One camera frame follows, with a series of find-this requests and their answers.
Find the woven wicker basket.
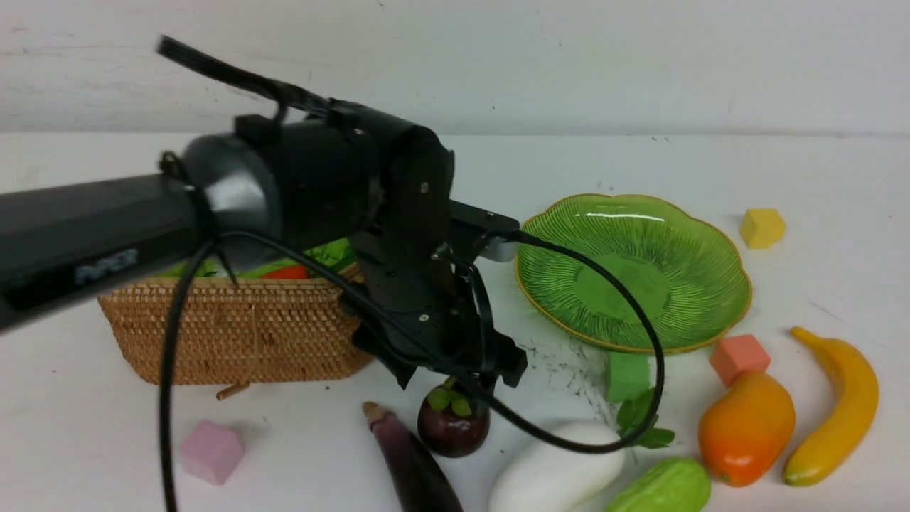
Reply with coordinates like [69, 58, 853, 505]
[98, 260, 373, 399]

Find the orange foam cube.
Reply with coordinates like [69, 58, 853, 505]
[710, 334, 771, 387]

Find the yellow foam cube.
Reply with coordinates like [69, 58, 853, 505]
[739, 208, 786, 250]

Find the red pepper in basket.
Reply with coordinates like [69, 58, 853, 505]
[257, 265, 309, 281]

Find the pink foam cube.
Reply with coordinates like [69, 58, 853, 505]
[179, 420, 246, 486]

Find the dark purple mangosteen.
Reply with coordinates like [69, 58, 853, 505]
[417, 377, 491, 458]

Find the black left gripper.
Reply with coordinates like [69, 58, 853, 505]
[344, 125, 528, 388]

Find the yellow banana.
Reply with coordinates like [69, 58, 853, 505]
[782, 326, 879, 487]

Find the purple eggplant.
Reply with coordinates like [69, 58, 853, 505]
[362, 401, 464, 512]

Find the light green cucumber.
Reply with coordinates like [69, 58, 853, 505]
[604, 457, 712, 511]

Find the orange mango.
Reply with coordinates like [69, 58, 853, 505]
[697, 370, 796, 487]

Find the green foam cube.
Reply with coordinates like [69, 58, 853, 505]
[604, 352, 651, 404]

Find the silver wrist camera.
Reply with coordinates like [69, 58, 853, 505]
[480, 236, 518, 263]

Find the white eggplant with leaves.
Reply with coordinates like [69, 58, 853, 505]
[488, 388, 677, 512]

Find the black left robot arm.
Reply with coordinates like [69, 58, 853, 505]
[1, 102, 527, 387]

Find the green glass plate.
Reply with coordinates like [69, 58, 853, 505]
[515, 194, 753, 354]

